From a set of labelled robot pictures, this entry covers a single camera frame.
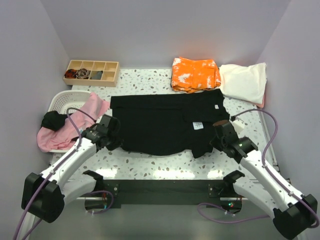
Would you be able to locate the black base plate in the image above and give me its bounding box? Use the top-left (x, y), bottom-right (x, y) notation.
top-left (94, 179), bottom-right (245, 210)

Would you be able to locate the grey rolled fabric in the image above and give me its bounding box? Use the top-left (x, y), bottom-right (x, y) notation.
top-left (90, 71), bottom-right (103, 80)

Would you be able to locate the pink t-shirt in basket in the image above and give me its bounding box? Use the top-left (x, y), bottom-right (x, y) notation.
top-left (36, 92), bottom-right (110, 153)

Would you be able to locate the white laundry basket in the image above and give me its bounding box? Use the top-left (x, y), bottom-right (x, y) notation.
top-left (48, 90), bottom-right (94, 154)

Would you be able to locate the black garment in basket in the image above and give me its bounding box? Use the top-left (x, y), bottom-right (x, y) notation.
top-left (41, 110), bottom-right (67, 132)

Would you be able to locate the orange white folded t-shirt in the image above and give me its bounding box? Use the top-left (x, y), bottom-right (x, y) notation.
top-left (171, 57), bottom-right (221, 93)

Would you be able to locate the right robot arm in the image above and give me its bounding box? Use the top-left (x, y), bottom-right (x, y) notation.
top-left (210, 120), bottom-right (319, 240)

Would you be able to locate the wooden compartment box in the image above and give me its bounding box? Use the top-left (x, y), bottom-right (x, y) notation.
top-left (63, 59), bottom-right (120, 87)

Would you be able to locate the brown patterned rolled fabric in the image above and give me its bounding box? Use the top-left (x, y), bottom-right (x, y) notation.
top-left (75, 68), bottom-right (91, 79)

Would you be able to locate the pink folded t-shirt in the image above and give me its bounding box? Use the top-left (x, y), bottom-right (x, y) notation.
top-left (255, 97), bottom-right (265, 109)

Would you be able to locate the black t-shirt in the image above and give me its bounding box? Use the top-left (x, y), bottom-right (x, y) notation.
top-left (110, 89), bottom-right (230, 158)

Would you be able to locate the aluminium rail frame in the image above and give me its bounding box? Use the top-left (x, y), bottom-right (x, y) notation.
top-left (19, 109), bottom-right (307, 240)

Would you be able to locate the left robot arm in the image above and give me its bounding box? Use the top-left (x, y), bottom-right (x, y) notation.
top-left (21, 114), bottom-right (122, 223)

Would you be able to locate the red black rolled fabric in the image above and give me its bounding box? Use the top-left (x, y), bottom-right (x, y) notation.
top-left (64, 69), bottom-right (78, 79)

